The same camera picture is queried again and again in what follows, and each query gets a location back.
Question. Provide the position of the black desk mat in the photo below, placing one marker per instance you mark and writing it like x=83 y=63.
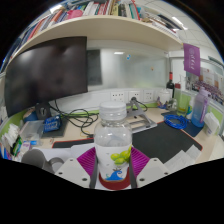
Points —
x=156 y=140

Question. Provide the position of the grey metal laptop stand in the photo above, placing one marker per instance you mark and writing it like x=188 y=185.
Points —
x=141 y=121

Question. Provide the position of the wall shelf with books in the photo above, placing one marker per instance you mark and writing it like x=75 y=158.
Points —
x=106 y=28

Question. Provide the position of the stack of white napkins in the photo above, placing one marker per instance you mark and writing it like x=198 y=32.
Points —
x=13 y=133

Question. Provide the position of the translucent purple drink bottle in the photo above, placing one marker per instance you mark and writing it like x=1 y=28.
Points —
x=199 y=110

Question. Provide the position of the grey mug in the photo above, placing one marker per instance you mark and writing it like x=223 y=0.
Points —
x=35 y=158

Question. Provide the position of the blue printed packet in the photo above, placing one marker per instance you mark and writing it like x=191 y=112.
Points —
x=52 y=124

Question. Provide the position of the white tissue box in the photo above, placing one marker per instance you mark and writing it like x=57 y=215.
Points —
x=211 y=123

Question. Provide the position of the blue round container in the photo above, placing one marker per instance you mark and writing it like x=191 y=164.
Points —
x=30 y=115

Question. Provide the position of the group photo poster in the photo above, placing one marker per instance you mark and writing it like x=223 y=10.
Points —
x=211 y=85

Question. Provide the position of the flat round red coaster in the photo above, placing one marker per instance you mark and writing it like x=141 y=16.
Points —
x=115 y=185

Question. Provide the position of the clear plastic water bottle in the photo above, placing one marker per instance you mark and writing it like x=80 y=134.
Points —
x=112 y=136

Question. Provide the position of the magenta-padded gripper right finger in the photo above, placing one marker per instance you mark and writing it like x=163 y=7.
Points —
x=150 y=171

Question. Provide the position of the dark wine bottle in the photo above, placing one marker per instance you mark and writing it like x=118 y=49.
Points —
x=170 y=86

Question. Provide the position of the black computer monitor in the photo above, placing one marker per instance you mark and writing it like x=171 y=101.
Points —
x=46 y=73

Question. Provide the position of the purple hanging banner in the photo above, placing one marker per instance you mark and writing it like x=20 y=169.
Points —
x=192 y=60

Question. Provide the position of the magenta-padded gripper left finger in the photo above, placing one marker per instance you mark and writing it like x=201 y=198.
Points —
x=71 y=171

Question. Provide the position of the small white paper stack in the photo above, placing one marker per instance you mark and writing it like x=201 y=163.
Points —
x=180 y=161

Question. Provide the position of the clear plastic box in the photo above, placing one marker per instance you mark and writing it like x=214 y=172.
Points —
x=32 y=130

